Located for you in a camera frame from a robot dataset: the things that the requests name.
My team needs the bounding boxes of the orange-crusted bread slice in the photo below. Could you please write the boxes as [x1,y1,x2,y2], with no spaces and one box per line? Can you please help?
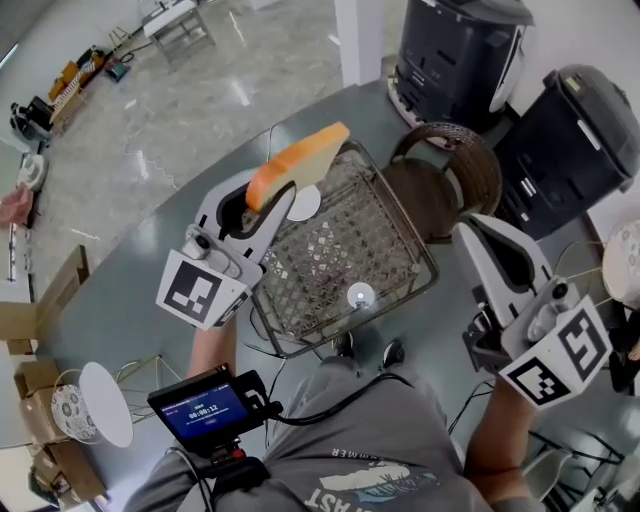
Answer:
[244,121,352,214]

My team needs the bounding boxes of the patterned round side table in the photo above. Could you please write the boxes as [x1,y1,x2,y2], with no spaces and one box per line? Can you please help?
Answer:
[49,383,101,445]
[553,218,640,312]

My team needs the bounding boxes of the metal frame table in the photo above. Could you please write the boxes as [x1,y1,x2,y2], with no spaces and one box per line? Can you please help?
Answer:
[141,0,217,65]

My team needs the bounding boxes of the person's grey trousers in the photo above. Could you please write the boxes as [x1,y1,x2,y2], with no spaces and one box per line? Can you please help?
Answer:
[317,352,419,389]

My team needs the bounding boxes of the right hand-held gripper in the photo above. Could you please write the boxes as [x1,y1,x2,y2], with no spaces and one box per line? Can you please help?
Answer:
[451,213,615,412]

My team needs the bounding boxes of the brown wooden board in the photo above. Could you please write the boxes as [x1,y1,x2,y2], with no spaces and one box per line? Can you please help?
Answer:
[33,243,91,344]

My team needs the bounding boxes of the pile of cardboard boxes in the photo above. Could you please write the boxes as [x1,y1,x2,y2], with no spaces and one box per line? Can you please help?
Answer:
[0,299,110,509]

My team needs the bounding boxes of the person's grey printed shirt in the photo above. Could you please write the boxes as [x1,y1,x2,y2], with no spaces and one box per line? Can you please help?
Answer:
[123,364,497,512]

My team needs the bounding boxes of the green box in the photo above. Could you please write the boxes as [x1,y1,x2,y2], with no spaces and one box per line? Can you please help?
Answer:
[103,55,135,84]

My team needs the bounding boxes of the white rack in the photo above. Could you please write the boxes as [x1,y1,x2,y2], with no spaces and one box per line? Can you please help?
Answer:
[3,222,32,285]

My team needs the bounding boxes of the brown wicker chair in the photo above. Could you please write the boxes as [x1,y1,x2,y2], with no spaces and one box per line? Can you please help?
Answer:
[380,121,504,246]

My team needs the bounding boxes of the black floor device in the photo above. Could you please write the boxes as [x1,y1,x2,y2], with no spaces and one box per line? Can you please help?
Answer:
[9,95,54,146]

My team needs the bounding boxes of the person's right forearm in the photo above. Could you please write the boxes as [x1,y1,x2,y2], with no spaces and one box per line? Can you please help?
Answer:
[463,378,540,507]

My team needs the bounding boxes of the glass-topped wicker table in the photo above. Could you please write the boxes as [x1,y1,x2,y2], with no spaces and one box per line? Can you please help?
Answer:
[248,138,442,360]

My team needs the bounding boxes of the white chair with black legs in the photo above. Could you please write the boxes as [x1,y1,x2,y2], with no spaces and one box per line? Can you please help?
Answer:
[519,428,640,512]

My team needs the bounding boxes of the white plate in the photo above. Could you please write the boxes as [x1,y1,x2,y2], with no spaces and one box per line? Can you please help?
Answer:
[286,183,323,223]

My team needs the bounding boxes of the black chest mount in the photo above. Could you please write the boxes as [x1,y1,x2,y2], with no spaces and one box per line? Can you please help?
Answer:
[198,433,272,495]

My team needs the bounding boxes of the white round side table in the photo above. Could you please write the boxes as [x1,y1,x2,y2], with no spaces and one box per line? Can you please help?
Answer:
[78,352,186,450]

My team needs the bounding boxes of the black chest-mounted monitor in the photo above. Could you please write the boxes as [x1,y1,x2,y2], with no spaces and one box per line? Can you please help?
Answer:
[146,363,285,455]

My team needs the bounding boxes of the person's left black shoe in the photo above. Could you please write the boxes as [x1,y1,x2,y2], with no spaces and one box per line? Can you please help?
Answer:
[331,330,356,359]

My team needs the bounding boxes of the black machine with white panel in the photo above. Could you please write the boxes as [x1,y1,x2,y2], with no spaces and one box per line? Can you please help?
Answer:
[386,0,536,135]

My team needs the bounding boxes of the pink cloth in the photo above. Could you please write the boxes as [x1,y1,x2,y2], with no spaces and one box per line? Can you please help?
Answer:
[0,182,37,230]

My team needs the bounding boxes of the white round floor device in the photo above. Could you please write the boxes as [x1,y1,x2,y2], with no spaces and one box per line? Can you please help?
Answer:
[18,153,50,192]

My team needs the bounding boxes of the black machine with grey lid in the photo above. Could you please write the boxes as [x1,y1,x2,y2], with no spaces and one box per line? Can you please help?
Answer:
[491,63,640,242]

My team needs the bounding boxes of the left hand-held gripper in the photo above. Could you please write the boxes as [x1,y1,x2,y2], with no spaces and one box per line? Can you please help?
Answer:
[155,168,298,332]

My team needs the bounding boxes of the thick black monitor cable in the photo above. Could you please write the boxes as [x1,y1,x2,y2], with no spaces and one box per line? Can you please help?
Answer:
[272,371,415,427]

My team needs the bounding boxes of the person's left forearm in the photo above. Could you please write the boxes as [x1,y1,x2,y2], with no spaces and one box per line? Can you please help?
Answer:
[186,313,238,382]

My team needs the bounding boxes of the person's right black shoe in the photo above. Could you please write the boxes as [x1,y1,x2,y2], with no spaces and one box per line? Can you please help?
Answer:
[381,338,406,367]

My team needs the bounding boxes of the wooden bench with yellow items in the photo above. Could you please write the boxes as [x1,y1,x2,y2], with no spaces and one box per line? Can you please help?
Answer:
[47,44,106,126]

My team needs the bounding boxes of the person's black shoe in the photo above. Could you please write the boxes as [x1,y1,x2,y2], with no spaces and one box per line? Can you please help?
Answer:
[331,330,356,359]
[381,338,406,367]

